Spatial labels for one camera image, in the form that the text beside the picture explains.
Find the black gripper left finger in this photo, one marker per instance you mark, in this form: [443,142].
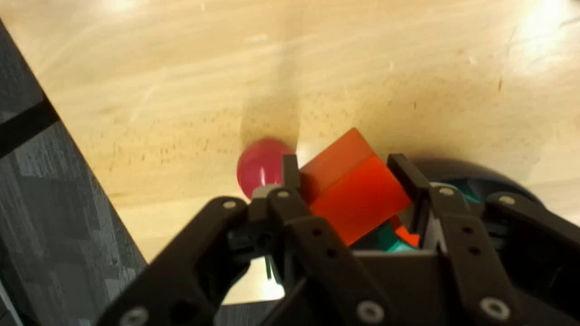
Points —
[291,175]

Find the small orange block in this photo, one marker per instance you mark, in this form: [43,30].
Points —
[407,236]

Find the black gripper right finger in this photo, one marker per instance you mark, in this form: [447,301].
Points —
[412,180]

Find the red toy radish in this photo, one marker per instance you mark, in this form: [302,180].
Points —
[262,164]

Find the black bowl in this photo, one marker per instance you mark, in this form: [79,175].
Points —
[474,182]

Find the small teal block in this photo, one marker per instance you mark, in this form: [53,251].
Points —
[383,240]

